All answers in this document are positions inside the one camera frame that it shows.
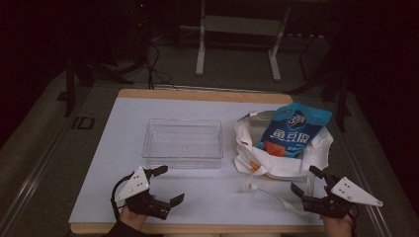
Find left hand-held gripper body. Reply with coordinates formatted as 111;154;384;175
114;166;173;221

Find blue snack packet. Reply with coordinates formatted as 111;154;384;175
256;102;333;159

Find white metal stand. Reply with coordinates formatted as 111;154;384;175
180;0;293;83

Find white tote bag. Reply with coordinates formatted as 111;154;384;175
233;110;335;217

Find clear plastic container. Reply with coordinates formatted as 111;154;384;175
141;118;224;170

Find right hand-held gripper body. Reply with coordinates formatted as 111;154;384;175
302;174;384;219

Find black floor cables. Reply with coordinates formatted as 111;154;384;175
143;40;181;91

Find person's left hand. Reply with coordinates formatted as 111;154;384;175
119;202;149;231

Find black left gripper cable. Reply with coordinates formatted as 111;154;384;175
111;173;136;220

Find person's right hand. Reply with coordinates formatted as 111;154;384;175
321;214;356;237

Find black metal stand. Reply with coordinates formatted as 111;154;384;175
56;53;134;119
286;31;353;133

